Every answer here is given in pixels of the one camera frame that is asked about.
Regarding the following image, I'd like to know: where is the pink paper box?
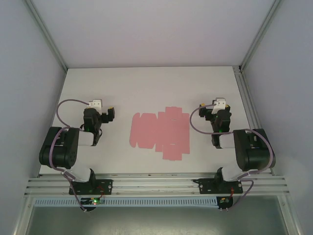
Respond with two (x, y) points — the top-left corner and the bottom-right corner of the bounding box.
(129, 106), (191, 162)

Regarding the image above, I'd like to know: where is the circuit board with green light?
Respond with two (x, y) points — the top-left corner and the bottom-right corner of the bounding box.
(80, 197), (105, 206)

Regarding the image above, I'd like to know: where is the grey metal panel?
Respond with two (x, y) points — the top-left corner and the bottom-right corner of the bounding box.
(24, 206), (298, 235)

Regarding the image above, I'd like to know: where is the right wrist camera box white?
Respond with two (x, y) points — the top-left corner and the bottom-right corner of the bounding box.
(211, 97), (226, 115)

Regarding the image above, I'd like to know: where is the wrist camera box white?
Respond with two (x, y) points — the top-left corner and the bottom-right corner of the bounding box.
(211, 97), (226, 115)
(87, 98), (103, 110)

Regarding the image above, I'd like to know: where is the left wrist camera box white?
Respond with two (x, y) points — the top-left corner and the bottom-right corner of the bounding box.
(87, 98), (103, 110)

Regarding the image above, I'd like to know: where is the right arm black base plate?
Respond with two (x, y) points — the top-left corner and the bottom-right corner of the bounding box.
(193, 178), (244, 195)

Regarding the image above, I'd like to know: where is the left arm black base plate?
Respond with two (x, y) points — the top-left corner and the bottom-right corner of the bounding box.
(69, 179), (113, 196)

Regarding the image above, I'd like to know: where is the red wire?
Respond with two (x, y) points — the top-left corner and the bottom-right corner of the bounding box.
(97, 185), (107, 200)
(230, 185), (242, 199)

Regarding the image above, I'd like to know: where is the aluminium frame post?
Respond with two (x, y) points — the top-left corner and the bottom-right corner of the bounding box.
(24, 0), (68, 72)
(238, 0), (282, 73)

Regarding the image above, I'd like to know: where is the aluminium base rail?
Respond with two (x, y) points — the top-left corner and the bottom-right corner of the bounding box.
(24, 172), (291, 196)

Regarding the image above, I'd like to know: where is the white slotted cable duct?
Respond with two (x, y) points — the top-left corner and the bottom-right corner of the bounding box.
(34, 197), (220, 208)

